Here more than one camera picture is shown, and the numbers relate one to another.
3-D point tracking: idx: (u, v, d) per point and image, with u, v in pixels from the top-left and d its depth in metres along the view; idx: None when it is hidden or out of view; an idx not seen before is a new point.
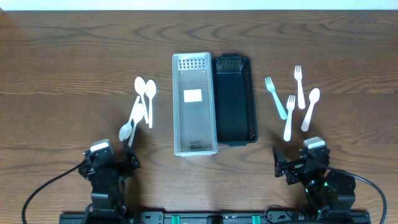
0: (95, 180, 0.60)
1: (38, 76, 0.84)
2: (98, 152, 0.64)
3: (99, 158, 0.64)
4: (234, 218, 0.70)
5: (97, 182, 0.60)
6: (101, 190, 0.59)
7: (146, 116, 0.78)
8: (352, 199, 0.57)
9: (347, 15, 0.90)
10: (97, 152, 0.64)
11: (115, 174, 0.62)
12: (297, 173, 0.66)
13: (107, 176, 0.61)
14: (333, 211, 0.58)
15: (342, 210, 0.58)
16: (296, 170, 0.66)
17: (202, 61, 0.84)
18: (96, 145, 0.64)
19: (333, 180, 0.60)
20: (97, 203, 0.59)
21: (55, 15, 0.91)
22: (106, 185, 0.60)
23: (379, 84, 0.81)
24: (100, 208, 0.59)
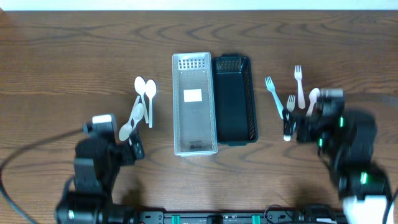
0: (81, 147, 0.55)
1: (38, 76, 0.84)
2: (99, 124, 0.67)
3: (97, 129, 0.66)
4: (234, 218, 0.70)
5: (82, 149, 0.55)
6: (86, 157, 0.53)
7: (146, 116, 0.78)
8: (372, 134, 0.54)
9: (347, 15, 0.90)
10: (97, 124, 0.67)
11: (107, 143, 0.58)
12: (312, 126, 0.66)
13: (94, 142, 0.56)
14: (353, 150, 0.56)
15: (362, 148, 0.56)
16: (310, 123, 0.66)
17: (202, 61, 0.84)
18: (100, 117, 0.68)
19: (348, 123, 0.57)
20: (80, 172, 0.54)
21: (55, 15, 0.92)
22: (92, 151, 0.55)
23: (379, 84, 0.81)
24: (83, 180, 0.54)
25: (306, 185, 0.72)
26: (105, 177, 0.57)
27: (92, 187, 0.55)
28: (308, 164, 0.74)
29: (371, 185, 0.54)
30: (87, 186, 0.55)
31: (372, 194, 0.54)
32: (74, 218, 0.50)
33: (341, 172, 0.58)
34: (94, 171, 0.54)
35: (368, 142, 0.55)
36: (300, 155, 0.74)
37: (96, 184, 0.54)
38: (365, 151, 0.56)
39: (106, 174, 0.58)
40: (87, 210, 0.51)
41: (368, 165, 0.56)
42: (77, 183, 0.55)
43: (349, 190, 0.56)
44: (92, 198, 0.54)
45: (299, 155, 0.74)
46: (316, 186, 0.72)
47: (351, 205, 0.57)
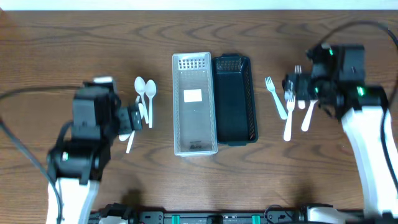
0: (78, 94, 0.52)
1: (38, 76, 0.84)
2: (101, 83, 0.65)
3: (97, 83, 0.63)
4: (234, 218, 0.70)
5: (79, 94, 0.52)
6: (84, 99, 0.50)
7: (146, 116, 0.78)
8: (359, 49, 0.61)
9: (347, 16, 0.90)
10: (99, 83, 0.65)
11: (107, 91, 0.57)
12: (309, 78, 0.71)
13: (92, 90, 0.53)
14: (344, 73, 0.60)
15: (352, 70, 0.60)
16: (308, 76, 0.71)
17: (202, 61, 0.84)
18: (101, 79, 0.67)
19: (336, 50, 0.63)
20: (79, 113, 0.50)
21: (55, 15, 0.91)
22: (91, 95, 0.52)
23: (379, 84, 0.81)
24: (81, 127, 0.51)
25: (306, 185, 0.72)
26: (105, 125, 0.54)
27: (90, 132, 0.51)
28: (308, 164, 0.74)
29: (366, 96, 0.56)
30: (84, 131, 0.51)
31: (369, 108, 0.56)
32: (68, 160, 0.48)
33: (337, 90, 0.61)
34: (94, 113, 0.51)
35: (357, 63, 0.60)
36: (299, 155, 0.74)
37: (94, 128, 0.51)
38: (359, 70, 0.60)
39: (106, 122, 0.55)
40: (83, 154, 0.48)
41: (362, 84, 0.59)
42: (74, 128, 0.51)
43: (347, 94, 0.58)
44: (89, 144, 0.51)
45: (299, 155, 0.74)
46: (316, 186, 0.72)
47: (349, 116, 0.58)
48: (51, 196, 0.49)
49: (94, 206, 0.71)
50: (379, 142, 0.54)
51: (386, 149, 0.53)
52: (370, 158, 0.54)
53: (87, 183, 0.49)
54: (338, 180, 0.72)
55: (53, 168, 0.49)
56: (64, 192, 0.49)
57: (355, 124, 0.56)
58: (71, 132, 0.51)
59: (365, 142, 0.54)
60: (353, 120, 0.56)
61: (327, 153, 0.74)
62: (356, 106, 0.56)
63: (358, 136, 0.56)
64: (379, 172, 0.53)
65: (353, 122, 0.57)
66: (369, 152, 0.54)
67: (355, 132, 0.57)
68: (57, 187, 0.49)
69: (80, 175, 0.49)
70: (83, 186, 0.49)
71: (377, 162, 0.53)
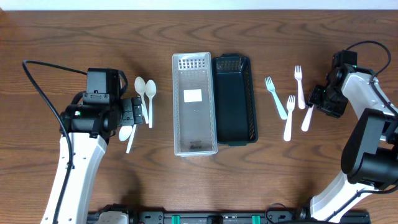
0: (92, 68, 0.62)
1: (38, 76, 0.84)
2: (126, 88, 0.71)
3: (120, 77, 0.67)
4: (234, 218, 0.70)
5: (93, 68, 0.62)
6: (97, 70, 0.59)
7: (146, 116, 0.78)
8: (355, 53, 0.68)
9: (347, 15, 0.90)
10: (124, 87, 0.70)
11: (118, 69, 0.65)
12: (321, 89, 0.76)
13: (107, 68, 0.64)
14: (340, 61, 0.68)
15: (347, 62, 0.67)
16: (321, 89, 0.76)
17: (202, 60, 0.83)
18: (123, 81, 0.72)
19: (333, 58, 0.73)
20: (91, 81, 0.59)
21: (54, 15, 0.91)
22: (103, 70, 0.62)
23: (379, 84, 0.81)
24: (93, 93, 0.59)
25: (306, 186, 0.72)
26: (114, 95, 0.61)
27: (100, 98, 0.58)
28: (308, 165, 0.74)
29: (359, 69, 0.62)
30: (94, 98, 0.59)
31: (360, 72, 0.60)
32: (80, 115, 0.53)
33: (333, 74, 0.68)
34: (105, 82, 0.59)
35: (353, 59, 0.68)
36: (300, 155, 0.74)
37: (104, 95, 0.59)
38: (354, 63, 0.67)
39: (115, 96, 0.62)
40: (93, 111, 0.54)
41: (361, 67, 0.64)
42: (86, 95, 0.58)
43: (341, 70, 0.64)
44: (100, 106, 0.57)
45: (299, 155, 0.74)
46: (316, 186, 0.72)
47: (349, 82, 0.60)
48: (62, 146, 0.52)
49: (94, 206, 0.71)
50: (368, 83, 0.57)
51: (375, 86, 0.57)
52: (362, 91, 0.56)
53: (98, 135, 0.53)
54: None
55: (67, 121, 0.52)
56: (76, 142, 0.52)
57: (351, 80, 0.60)
58: (83, 99, 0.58)
59: (359, 83, 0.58)
60: (348, 83, 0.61)
61: (326, 153, 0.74)
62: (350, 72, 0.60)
63: (349, 89, 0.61)
64: (369, 98, 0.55)
65: (348, 83, 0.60)
66: (362, 87, 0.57)
67: (347, 88, 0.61)
68: (69, 137, 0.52)
69: (89, 129, 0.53)
70: (93, 137, 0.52)
71: (369, 93, 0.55)
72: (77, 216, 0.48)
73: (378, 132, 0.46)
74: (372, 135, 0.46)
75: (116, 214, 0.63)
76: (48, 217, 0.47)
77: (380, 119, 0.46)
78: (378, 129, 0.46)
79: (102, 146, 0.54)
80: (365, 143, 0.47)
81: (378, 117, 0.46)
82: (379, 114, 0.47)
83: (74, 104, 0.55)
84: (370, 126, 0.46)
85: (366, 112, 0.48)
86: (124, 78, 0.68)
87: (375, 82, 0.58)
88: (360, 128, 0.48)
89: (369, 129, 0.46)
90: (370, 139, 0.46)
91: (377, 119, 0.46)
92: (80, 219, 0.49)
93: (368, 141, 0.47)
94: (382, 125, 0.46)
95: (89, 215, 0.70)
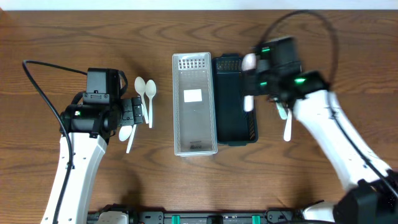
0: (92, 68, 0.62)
1: (38, 76, 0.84)
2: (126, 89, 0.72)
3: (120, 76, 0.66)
4: (234, 218, 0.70)
5: (94, 68, 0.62)
6: (97, 70, 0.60)
7: (146, 116, 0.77)
8: (289, 55, 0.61)
9: (347, 15, 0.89)
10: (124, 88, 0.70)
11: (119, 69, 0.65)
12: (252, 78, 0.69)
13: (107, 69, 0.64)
14: (281, 67, 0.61)
15: (288, 63, 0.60)
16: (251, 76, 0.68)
17: (202, 60, 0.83)
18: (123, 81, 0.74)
19: (266, 52, 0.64)
20: (92, 81, 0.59)
21: (53, 15, 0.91)
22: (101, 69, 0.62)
23: (380, 84, 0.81)
24: (94, 93, 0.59)
25: (306, 186, 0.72)
26: (115, 95, 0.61)
27: (100, 98, 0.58)
28: (308, 165, 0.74)
29: (306, 84, 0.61)
30: (94, 98, 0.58)
31: (312, 94, 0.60)
32: (81, 115, 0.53)
33: (278, 85, 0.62)
34: (105, 83, 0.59)
35: (290, 52, 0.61)
36: (300, 155, 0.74)
37: (105, 95, 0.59)
38: (293, 63, 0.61)
39: (116, 96, 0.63)
40: (94, 111, 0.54)
41: (301, 73, 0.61)
42: (86, 95, 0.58)
43: (286, 89, 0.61)
44: (100, 106, 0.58)
45: (299, 155, 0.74)
46: (316, 186, 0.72)
47: (300, 111, 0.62)
48: (62, 146, 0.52)
49: (94, 206, 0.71)
50: (330, 117, 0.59)
51: (337, 119, 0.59)
52: (323, 129, 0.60)
53: (98, 135, 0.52)
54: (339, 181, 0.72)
55: (67, 121, 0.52)
56: (76, 142, 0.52)
57: (306, 112, 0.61)
58: (83, 99, 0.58)
59: (314, 122, 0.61)
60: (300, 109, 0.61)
61: None
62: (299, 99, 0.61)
63: (309, 120, 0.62)
64: (337, 138, 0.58)
65: (301, 111, 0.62)
66: (324, 131, 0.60)
67: (308, 120, 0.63)
68: (69, 137, 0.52)
69: (90, 129, 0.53)
70: (93, 137, 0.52)
71: (338, 134, 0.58)
72: (77, 216, 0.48)
73: (370, 209, 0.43)
74: (368, 214, 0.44)
75: (115, 214, 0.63)
76: (48, 217, 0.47)
77: (370, 196, 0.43)
78: (373, 206, 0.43)
79: (102, 146, 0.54)
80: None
81: (367, 193, 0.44)
82: (362, 191, 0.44)
83: (73, 104, 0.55)
84: (362, 208, 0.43)
85: (352, 195, 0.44)
86: (124, 79, 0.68)
87: (337, 113, 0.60)
88: (353, 208, 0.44)
89: (362, 212, 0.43)
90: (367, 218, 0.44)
91: (364, 197, 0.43)
92: (80, 220, 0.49)
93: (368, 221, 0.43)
94: (375, 201, 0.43)
95: (89, 215, 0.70)
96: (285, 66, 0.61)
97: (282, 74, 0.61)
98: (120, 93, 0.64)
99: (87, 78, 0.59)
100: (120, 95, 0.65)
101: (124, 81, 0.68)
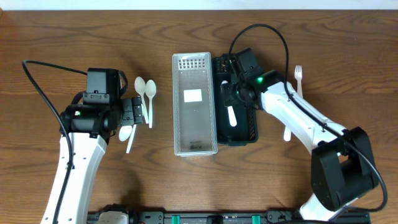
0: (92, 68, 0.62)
1: (38, 76, 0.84)
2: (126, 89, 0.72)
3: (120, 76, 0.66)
4: (234, 218, 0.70)
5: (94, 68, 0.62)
6: (97, 70, 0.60)
7: (146, 116, 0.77)
8: (252, 61, 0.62)
9: (347, 15, 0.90)
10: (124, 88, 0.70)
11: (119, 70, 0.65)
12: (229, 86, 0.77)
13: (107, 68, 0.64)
14: (245, 73, 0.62)
15: (251, 69, 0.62)
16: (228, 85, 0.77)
17: (202, 60, 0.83)
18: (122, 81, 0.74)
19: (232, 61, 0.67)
20: (92, 81, 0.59)
21: (53, 15, 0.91)
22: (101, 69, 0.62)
23: (379, 84, 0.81)
24: (94, 93, 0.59)
25: (306, 186, 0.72)
26: (115, 95, 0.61)
27: (100, 98, 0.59)
28: (308, 165, 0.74)
29: (267, 81, 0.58)
30: (94, 99, 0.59)
31: (272, 87, 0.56)
32: (81, 115, 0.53)
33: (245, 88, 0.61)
34: (105, 82, 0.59)
35: (254, 61, 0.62)
36: (299, 155, 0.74)
37: (105, 95, 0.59)
38: (256, 68, 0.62)
39: (116, 96, 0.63)
40: (93, 111, 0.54)
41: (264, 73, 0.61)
42: (86, 95, 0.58)
43: (250, 89, 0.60)
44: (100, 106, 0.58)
45: (299, 155, 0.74)
46: None
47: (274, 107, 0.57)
48: (62, 146, 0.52)
49: (94, 206, 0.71)
50: (288, 99, 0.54)
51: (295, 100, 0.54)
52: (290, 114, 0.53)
53: (97, 135, 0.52)
54: None
55: (67, 121, 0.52)
56: (76, 142, 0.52)
57: (270, 102, 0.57)
58: (83, 99, 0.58)
59: (280, 103, 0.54)
60: (267, 103, 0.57)
61: None
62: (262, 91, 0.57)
63: (272, 107, 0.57)
64: (299, 119, 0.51)
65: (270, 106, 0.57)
66: (288, 111, 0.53)
67: (273, 109, 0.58)
68: (69, 137, 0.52)
69: (89, 129, 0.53)
70: (93, 137, 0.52)
71: (293, 112, 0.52)
72: (77, 216, 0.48)
73: (336, 165, 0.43)
74: (334, 170, 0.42)
75: (115, 214, 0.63)
76: (48, 217, 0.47)
77: (330, 153, 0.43)
78: (336, 163, 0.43)
79: (102, 146, 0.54)
80: (332, 181, 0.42)
81: (327, 150, 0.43)
82: (324, 148, 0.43)
83: (73, 104, 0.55)
84: (327, 165, 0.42)
85: (314, 154, 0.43)
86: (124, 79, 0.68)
87: (293, 94, 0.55)
88: (319, 169, 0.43)
89: (328, 169, 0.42)
90: (334, 175, 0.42)
91: (327, 155, 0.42)
92: (80, 220, 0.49)
93: (336, 180, 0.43)
94: (336, 157, 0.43)
95: (89, 215, 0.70)
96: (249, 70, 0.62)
97: (246, 79, 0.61)
98: (120, 93, 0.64)
99: (87, 78, 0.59)
100: (120, 96, 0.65)
101: (124, 81, 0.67)
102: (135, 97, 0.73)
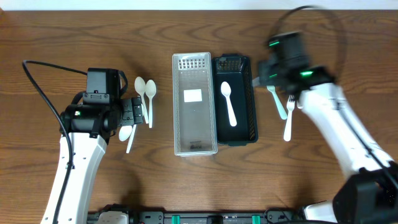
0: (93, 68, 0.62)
1: (38, 76, 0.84)
2: None
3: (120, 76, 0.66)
4: (234, 218, 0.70)
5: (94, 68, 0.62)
6: (97, 70, 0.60)
7: (146, 116, 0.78)
8: (296, 46, 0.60)
9: (347, 15, 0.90)
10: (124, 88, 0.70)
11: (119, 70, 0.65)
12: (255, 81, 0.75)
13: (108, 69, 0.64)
14: (289, 60, 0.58)
15: (295, 57, 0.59)
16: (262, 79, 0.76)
17: (202, 60, 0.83)
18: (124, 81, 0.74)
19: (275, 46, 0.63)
20: (92, 81, 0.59)
21: (53, 15, 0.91)
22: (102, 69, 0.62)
23: (380, 84, 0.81)
24: (94, 93, 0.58)
25: (306, 186, 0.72)
26: (115, 96, 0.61)
27: (100, 98, 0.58)
28: (308, 165, 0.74)
29: (313, 77, 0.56)
30: (94, 98, 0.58)
31: (318, 86, 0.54)
32: (81, 115, 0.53)
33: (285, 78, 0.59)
34: (105, 83, 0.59)
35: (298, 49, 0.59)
36: (299, 155, 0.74)
37: (105, 95, 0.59)
38: (303, 56, 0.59)
39: (116, 96, 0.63)
40: (93, 112, 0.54)
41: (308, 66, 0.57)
42: (86, 95, 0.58)
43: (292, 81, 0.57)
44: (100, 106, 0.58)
45: (299, 155, 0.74)
46: (316, 186, 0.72)
47: (307, 101, 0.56)
48: (62, 146, 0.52)
49: (94, 206, 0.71)
50: (334, 108, 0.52)
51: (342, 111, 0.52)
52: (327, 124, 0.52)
53: (98, 135, 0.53)
54: (339, 181, 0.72)
55: (66, 121, 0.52)
56: (76, 142, 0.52)
57: (308, 101, 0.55)
58: (83, 99, 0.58)
59: (324, 108, 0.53)
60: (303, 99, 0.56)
61: (326, 153, 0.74)
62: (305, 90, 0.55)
63: (313, 103, 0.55)
64: (328, 132, 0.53)
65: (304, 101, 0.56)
66: (330, 119, 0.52)
67: (311, 109, 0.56)
68: (69, 137, 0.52)
69: (89, 130, 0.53)
70: (93, 137, 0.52)
71: (334, 120, 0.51)
72: (77, 216, 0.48)
73: (370, 198, 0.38)
74: (369, 203, 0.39)
75: (115, 214, 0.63)
76: (48, 217, 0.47)
77: (368, 183, 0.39)
78: (371, 196, 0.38)
79: (102, 147, 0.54)
80: (364, 214, 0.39)
81: (364, 182, 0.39)
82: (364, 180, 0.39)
83: (73, 104, 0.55)
84: (363, 195, 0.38)
85: (352, 182, 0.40)
86: (124, 79, 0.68)
87: (342, 104, 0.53)
88: (354, 200, 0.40)
89: (362, 200, 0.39)
90: (367, 207, 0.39)
91: (364, 184, 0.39)
92: (80, 220, 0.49)
93: (365, 214, 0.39)
94: (375, 190, 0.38)
95: (89, 215, 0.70)
96: (293, 58, 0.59)
97: (289, 66, 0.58)
98: (120, 93, 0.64)
99: (87, 78, 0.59)
100: (120, 95, 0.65)
101: (124, 81, 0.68)
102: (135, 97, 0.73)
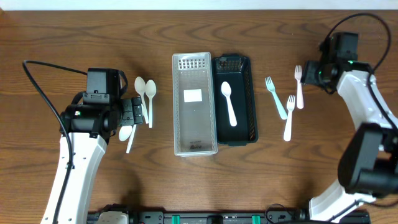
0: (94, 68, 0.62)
1: (38, 76, 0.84)
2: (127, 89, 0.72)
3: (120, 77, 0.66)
4: (234, 218, 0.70)
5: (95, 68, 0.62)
6: (97, 70, 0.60)
7: (146, 116, 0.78)
8: (353, 43, 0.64)
9: (347, 15, 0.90)
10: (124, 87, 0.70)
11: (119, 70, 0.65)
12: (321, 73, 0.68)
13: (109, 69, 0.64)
14: (340, 53, 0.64)
15: (347, 51, 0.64)
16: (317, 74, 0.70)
17: (202, 60, 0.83)
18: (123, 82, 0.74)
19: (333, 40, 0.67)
20: (92, 81, 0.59)
21: (53, 15, 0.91)
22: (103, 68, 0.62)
23: (380, 84, 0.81)
24: (94, 93, 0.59)
25: (306, 186, 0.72)
26: (115, 96, 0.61)
27: (100, 98, 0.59)
28: (308, 165, 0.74)
29: (357, 66, 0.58)
30: (94, 98, 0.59)
31: (356, 71, 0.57)
32: (81, 115, 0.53)
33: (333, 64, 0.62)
34: (105, 82, 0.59)
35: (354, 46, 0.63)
36: (299, 155, 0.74)
37: (105, 95, 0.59)
38: (354, 54, 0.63)
39: (116, 96, 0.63)
40: (93, 112, 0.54)
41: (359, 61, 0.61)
42: (86, 95, 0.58)
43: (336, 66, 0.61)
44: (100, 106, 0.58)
45: (299, 156, 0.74)
46: (316, 186, 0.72)
47: (344, 81, 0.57)
48: (62, 146, 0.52)
49: (94, 206, 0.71)
50: (364, 84, 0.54)
51: (372, 88, 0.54)
52: (357, 93, 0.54)
53: (97, 135, 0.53)
54: None
55: (66, 121, 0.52)
56: (76, 142, 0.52)
57: (347, 81, 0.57)
58: (83, 99, 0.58)
59: (354, 84, 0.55)
60: (343, 83, 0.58)
61: (326, 153, 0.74)
62: (345, 70, 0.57)
63: (344, 90, 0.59)
64: (365, 105, 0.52)
65: (343, 83, 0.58)
66: (369, 92, 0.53)
67: (344, 89, 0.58)
68: (69, 137, 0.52)
69: (89, 130, 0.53)
70: (93, 137, 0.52)
71: (364, 96, 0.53)
72: (77, 216, 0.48)
73: (375, 147, 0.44)
74: (370, 150, 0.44)
75: (115, 214, 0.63)
76: (48, 217, 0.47)
77: (378, 133, 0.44)
78: (376, 146, 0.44)
79: (102, 147, 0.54)
80: (363, 158, 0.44)
81: (376, 130, 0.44)
82: (377, 128, 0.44)
83: (73, 104, 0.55)
84: (368, 141, 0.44)
85: (362, 127, 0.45)
86: (124, 79, 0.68)
87: (372, 84, 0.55)
88: (357, 143, 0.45)
89: (366, 144, 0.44)
90: (370, 155, 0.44)
91: (375, 133, 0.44)
92: (80, 220, 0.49)
93: (365, 160, 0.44)
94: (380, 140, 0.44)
95: (89, 215, 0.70)
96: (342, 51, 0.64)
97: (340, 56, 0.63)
98: (120, 93, 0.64)
99: (87, 78, 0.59)
100: (120, 95, 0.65)
101: (124, 81, 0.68)
102: (135, 97, 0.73)
